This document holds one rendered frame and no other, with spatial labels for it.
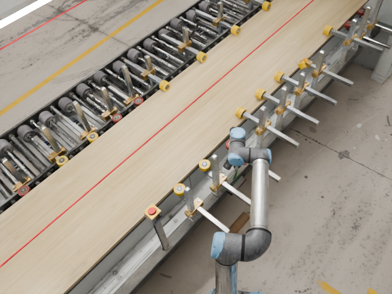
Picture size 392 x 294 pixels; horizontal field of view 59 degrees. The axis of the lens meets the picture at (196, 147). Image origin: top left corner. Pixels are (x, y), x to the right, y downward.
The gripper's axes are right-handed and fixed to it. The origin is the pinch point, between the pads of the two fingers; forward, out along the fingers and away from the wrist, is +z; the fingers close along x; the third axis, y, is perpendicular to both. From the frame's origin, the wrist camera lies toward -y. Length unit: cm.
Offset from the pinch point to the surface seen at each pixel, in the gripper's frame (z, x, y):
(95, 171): 8, 76, -60
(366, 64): 94, 8, 255
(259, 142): 16.3, 6.8, 37.5
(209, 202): 27.8, 6.9, -19.1
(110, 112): 12, 114, -16
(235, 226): 90, -2, -1
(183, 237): 28, 4, -50
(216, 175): -0.6, 5.9, -12.0
